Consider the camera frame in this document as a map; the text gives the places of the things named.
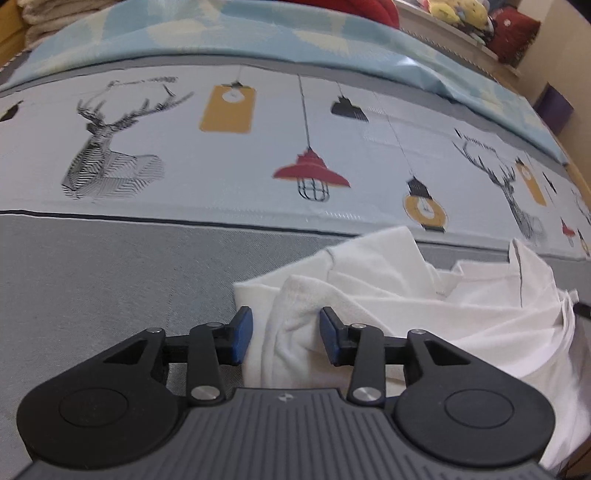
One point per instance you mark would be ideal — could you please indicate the red knitted cloth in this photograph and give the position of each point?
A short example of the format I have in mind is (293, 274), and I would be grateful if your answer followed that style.
(369, 11)

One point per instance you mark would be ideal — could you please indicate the light blue patterned quilt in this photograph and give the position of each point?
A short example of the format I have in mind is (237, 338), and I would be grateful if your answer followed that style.
(231, 37)

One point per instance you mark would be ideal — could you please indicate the wooden bed frame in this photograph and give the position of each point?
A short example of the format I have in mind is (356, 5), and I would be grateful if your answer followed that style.
(9, 46)

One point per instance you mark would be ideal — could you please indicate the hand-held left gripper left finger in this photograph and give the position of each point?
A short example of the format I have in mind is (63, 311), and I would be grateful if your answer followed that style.
(242, 335)

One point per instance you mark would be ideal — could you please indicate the white t-shirt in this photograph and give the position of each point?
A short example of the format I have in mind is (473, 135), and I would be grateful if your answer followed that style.
(415, 314)

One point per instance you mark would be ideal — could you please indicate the cream knitted blanket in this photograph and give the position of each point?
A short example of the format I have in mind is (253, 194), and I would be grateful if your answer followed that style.
(51, 23)

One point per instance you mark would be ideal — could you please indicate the yellow plush toy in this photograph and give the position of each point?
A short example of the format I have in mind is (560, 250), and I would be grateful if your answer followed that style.
(461, 14)

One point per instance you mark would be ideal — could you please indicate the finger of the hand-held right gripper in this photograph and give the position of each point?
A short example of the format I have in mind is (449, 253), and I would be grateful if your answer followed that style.
(583, 310)

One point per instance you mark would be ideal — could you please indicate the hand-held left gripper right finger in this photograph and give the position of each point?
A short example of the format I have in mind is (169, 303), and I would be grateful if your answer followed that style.
(328, 338)

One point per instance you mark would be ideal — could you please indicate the dark red cushion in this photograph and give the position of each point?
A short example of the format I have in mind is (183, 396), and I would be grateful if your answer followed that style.
(515, 34)

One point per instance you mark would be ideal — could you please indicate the purple box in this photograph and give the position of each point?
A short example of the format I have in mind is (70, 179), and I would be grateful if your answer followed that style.
(556, 108)

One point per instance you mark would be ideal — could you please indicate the grey printed bed sheet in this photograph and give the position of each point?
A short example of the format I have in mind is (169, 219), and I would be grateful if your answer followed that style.
(184, 152)

